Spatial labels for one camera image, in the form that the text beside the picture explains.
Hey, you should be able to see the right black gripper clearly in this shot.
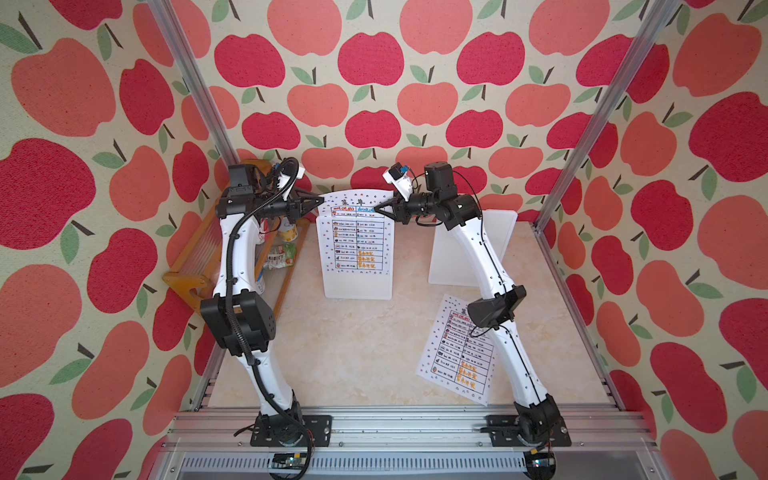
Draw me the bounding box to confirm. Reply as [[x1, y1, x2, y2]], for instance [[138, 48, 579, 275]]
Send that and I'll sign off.
[[375, 192, 438, 227]]

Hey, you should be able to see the paper menu sheet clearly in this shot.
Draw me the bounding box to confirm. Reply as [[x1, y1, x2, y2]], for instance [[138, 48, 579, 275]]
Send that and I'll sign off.
[[316, 189, 394, 276], [416, 295, 496, 406]]

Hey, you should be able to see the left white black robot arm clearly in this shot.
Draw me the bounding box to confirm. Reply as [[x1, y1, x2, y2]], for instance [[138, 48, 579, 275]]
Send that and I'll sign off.
[[200, 157, 323, 446]]

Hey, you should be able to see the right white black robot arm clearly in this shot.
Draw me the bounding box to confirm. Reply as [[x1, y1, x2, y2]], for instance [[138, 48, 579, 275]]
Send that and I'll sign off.
[[374, 161, 565, 448]]

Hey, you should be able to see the left white menu rack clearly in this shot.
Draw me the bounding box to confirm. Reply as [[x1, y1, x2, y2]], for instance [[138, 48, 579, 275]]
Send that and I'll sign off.
[[315, 214, 395, 301]]

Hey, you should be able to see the white menu rack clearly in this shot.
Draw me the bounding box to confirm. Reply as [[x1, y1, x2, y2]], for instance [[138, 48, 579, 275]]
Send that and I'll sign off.
[[315, 214, 395, 301], [428, 210, 518, 288]]

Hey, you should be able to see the right white menu rack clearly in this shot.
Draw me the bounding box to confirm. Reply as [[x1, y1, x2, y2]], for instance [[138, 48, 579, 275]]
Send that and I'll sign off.
[[428, 210, 518, 288]]

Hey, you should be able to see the green label snack packet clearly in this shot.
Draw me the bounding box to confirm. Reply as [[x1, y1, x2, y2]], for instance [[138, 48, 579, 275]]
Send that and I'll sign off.
[[264, 242, 297, 270]]

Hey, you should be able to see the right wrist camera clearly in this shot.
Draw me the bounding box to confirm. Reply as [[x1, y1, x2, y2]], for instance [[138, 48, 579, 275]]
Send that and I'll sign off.
[[383, 162, 414, 201]]

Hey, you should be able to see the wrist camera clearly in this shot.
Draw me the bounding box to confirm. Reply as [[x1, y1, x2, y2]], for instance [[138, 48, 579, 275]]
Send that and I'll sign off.
[[383, 162, 414, 201], [269, 157, 305, 199]]

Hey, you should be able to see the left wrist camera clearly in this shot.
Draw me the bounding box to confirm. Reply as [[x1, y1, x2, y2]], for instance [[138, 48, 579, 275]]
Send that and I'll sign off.
[[269, 157, 305, 199]]

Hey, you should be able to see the left aluminium corner post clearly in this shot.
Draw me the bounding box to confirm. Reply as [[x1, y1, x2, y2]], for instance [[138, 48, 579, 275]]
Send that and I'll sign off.
[[148, 0, 240, 166]]

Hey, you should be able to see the aluminium corner post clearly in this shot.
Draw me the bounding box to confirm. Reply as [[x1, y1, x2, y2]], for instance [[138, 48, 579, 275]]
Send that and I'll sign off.
[[532, 0, 682, 236], [148, 0, 240, 166]]

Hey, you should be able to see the right aluminium corner post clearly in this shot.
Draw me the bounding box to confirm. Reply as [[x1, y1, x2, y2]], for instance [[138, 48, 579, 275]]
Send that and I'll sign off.
[[532, 0, 682, 236]]

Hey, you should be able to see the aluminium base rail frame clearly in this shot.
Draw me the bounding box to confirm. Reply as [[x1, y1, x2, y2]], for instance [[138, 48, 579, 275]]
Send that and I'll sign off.
[[148, 404, 671, 479]]

